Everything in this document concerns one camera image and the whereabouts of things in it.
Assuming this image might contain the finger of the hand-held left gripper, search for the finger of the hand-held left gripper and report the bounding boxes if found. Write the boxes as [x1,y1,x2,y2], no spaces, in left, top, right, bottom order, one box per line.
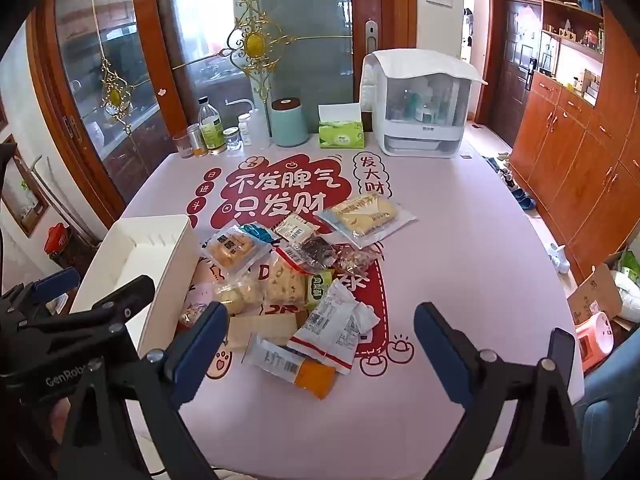
[31,267,82,305]
[91,275,157,322]

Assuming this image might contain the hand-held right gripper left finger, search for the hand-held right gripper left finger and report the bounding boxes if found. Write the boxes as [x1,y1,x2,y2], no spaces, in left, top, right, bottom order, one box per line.
[57,301,230,480]

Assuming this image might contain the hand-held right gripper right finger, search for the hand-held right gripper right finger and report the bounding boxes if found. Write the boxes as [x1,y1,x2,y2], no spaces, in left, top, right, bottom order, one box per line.
[414,302,587,480]

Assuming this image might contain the white plastic storage bin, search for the white plastic storage bin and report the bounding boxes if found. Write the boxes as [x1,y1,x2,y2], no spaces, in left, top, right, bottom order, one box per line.
[70,214,202,361]

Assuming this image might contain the red object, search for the red object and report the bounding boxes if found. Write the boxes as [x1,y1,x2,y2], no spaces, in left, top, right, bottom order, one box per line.
[44,223,71,256]

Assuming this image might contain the pale pink snack packet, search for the pale pink snack packet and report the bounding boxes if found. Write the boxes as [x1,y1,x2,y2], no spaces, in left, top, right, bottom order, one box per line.
[177,259,222,329]

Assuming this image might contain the clear bread roll packet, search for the clear bread roll packet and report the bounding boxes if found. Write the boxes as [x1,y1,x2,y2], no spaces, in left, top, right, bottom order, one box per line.
[212,275,264,316]

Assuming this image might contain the framed picture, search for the framed picture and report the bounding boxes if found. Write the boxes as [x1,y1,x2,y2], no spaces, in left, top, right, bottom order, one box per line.
[0,134,51,238]

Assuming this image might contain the white and orange bar packet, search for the white and orange bar packet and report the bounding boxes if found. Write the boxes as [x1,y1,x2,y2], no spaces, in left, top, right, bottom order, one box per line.
[241,334,337,400]

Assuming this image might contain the round bread packet black label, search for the round bread packet black label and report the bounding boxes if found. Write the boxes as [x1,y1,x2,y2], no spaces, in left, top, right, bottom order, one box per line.
[201,227,271,277]

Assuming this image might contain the red-edged cookie packet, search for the red-edged cookie packet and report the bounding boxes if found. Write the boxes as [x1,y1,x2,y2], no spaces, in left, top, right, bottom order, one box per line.
[262,247,314,319]

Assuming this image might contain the white packet with red edge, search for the white packet with red edge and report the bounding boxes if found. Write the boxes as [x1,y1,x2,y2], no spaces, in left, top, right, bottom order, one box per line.
[287,282,381,376]

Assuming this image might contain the small blue snack packet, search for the small blue snack packet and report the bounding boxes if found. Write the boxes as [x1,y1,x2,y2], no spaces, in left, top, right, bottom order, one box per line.
[239,223,279,246]

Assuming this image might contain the clear nut packet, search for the clear nut packet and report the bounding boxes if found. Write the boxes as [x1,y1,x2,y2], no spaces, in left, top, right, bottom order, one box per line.
[332,243,384,277]

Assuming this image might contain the green label snack packet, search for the green label snack packet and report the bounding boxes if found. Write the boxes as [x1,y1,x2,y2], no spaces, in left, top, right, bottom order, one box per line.
[305,270,335,311]

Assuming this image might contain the dark snack packet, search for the dark snack packet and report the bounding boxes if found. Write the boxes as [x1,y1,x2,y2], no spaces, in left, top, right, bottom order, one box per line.
[294,236,336,271]

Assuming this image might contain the white shoes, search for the white shoes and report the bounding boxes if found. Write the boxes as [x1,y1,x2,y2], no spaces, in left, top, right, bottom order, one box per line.
[546,243,572,275]

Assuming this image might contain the pink plastic appliance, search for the pink plastic appliance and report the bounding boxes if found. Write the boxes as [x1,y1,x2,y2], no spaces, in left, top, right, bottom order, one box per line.
[574,311,615,373]

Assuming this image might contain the cardboard box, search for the cardboard box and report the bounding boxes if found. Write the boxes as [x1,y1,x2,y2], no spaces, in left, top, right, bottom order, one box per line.
[566,262,626,327]

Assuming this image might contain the blue shoes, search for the blue shoes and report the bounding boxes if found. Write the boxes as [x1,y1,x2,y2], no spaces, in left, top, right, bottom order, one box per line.
[484,155,538,212]

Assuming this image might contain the person's blue jeans leg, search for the person's blue jeans leg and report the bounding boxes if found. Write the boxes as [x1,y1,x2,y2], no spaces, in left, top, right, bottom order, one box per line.
[572,349,640,480]

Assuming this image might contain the clear bottle with green label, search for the clear bottle with green label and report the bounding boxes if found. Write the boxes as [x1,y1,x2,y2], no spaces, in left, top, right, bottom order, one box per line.
[198,96,225,156]

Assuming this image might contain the wooden framed glass door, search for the wooden framed glass door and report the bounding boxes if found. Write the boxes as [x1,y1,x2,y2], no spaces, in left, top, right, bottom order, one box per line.
[27,0,195,227]
[131,0,419,137]

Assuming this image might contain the white squeeze bottle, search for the white squeeze bottle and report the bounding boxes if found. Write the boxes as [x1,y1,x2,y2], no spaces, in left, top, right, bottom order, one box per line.
[225,98,271,147]

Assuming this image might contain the teal canister with brown lid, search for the teal canister with brown lid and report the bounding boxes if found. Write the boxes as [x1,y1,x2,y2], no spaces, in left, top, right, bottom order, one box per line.
[270,97,309,148]

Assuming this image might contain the wooden cabinet with shelves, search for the wooden cabinet with shelves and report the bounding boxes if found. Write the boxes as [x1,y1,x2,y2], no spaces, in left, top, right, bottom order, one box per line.
[510,0,640,283]

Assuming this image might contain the green tissue box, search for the green tissue box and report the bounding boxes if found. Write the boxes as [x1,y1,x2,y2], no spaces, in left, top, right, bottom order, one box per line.
[318,102,365,150]

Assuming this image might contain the white countertop appliance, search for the white countertop appliance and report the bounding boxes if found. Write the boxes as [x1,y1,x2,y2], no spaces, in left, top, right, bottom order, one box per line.
[359,49,488,157]

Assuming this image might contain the dark brown entry door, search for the dark brown entry door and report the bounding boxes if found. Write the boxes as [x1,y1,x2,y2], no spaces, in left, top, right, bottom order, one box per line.
[487,0,543,148]

